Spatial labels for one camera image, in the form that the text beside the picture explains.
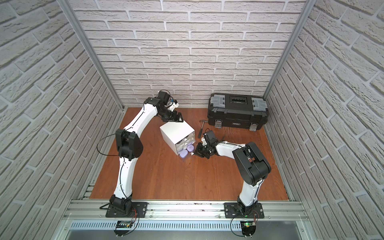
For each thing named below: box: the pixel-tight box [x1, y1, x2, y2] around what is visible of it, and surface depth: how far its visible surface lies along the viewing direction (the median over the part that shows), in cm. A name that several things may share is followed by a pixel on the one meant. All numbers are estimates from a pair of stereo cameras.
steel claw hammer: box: [198, 120, 209, 139], surface depth 109 cm
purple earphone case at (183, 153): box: [179, 149, 188, 159], surface depth 94 cm
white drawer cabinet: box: [159, 120, 196, 155], surface depth 91 cm
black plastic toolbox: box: [207, 92, 269, 131], surface depth 101 cm
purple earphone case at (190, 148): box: [186, 144, 195, 153], surface depth 97 cm
